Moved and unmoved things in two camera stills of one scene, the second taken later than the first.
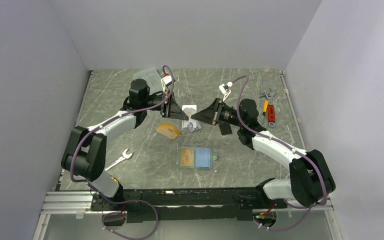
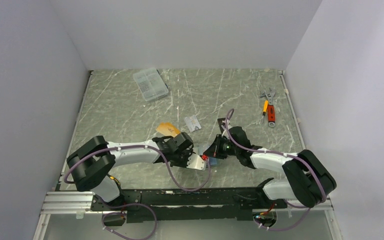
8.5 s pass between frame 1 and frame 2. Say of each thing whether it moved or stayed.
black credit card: stayed
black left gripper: moved
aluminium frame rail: stayed
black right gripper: moved
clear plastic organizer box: stayed
